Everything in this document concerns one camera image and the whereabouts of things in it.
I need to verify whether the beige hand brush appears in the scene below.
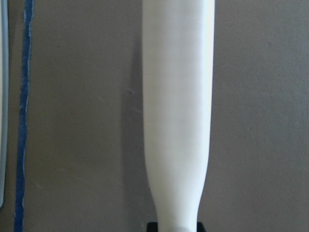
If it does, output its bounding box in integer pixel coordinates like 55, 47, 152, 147
142, 0, 215, 232

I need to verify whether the beige dustpan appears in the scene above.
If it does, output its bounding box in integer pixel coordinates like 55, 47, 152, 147
0, 0, 9, 207

